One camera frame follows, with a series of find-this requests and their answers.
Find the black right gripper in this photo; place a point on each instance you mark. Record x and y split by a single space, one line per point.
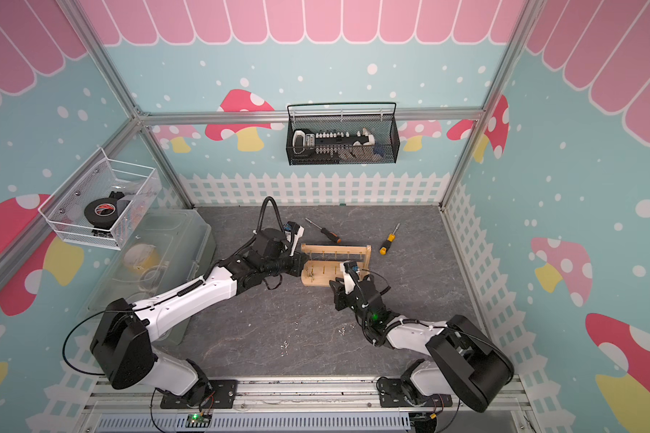
340 296

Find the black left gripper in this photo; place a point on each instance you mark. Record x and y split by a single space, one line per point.
299 260

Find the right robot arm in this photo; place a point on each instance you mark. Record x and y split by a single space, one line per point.
458 359

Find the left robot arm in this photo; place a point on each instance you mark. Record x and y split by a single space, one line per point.
123 342

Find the wooden jewelry display stand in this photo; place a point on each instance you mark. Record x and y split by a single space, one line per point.
324 262

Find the orange black nut driver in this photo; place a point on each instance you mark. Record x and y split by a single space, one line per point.
326 232

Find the yellow black nut driver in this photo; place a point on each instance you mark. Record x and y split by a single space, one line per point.
388 242

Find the socket set in holder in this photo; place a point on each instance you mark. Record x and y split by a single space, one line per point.
309 146

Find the clear plastic storage box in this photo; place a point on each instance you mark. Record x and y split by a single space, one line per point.
168 248

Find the green lit circuit board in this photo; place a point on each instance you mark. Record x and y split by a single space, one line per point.
198 421

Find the black tape roll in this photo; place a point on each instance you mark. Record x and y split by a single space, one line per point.
102 213

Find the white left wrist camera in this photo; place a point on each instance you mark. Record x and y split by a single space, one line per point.
295 232

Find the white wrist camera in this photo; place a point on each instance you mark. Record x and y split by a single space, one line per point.
295 232
350 272

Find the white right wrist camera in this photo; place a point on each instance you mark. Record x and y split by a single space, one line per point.
350 272

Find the black mesh wall basket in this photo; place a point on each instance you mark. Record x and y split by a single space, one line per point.
376 118

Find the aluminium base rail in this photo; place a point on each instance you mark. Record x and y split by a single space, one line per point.
303 404

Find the white wire wall basket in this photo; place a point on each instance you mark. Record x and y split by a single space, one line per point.
134 186

